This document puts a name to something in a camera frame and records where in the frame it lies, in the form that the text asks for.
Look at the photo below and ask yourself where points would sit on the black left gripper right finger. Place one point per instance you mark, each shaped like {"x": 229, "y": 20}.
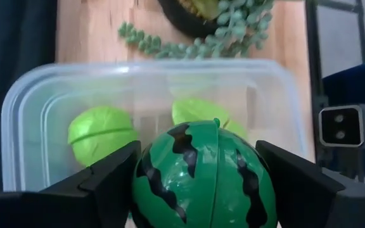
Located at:
{"x": 296, "y": 196}

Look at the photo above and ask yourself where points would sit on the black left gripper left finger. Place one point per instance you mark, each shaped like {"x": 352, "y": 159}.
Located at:
{"x": 112, "y": 190}

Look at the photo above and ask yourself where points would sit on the light green round toy fruit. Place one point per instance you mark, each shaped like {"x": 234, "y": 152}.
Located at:
{"x": 101, "y": 136}

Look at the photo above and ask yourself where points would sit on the striped green toy watermelon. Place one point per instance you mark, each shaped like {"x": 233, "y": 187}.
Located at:
{"x": 208, "y": 183}

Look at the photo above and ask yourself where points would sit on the clear plastic tupperware container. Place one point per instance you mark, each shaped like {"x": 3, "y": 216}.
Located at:
{"x": 43, "y": 95}

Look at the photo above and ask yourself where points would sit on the light green toy starfruit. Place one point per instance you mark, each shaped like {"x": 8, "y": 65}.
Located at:
{"x": 198, "y": 111}

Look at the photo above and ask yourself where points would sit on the dark blue fabric object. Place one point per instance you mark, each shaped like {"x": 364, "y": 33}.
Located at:
{"x": 360, "y": 85}

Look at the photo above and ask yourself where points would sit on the succulent plant in dark pot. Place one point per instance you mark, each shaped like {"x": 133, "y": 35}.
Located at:
{"x": 233, "y": 25}

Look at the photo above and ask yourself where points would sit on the silver table-level camera box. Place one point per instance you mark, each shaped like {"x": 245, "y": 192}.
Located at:
{"x": 341, "y": 126}

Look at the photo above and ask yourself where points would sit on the black aluminium table frame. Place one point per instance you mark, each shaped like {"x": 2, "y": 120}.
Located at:
{"x": 313, "y": 63}

